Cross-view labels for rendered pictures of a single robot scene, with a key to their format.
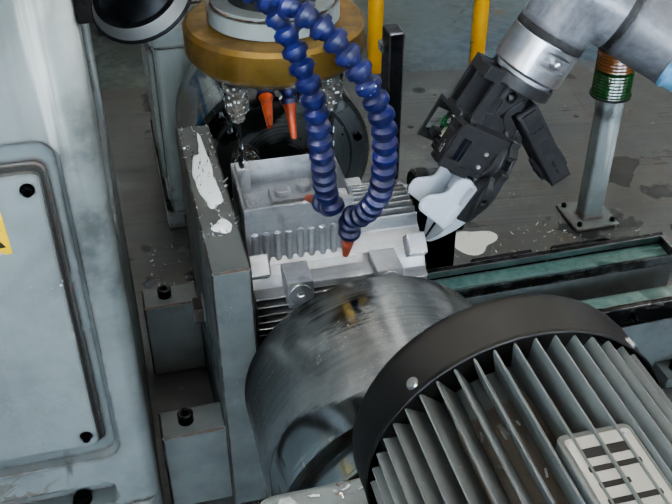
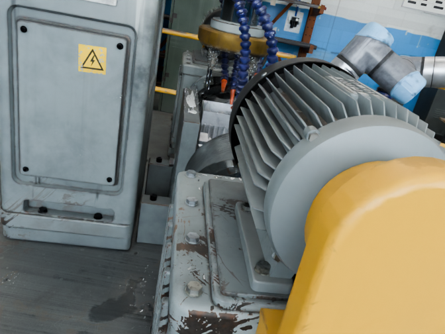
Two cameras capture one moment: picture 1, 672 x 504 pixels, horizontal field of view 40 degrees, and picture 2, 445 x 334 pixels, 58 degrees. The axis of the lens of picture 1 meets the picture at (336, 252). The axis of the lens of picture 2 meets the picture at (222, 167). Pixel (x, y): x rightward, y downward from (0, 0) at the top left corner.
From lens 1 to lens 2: 0.30 m
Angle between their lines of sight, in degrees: 13
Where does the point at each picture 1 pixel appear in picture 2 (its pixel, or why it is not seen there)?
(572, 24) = (359, 58)
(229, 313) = (186, 143)
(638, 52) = (385, 75)
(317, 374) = (218, 154)
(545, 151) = not seen: hidden behind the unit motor
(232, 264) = (193, 120)
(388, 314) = not seen: hidden behind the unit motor
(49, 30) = not seen: outside the picture
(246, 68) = (220, 39)
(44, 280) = (114, 92)
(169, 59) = (187, 79)
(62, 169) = (136, 42)
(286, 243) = (217, 132)
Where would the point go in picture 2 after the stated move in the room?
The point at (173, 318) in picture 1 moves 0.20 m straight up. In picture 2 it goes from (159, 171) to (168, 107)
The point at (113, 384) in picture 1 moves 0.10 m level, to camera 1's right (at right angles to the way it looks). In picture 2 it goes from (128, 157) to (172, 167)
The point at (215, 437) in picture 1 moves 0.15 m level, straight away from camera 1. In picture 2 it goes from (163, 209) to (169, 181)
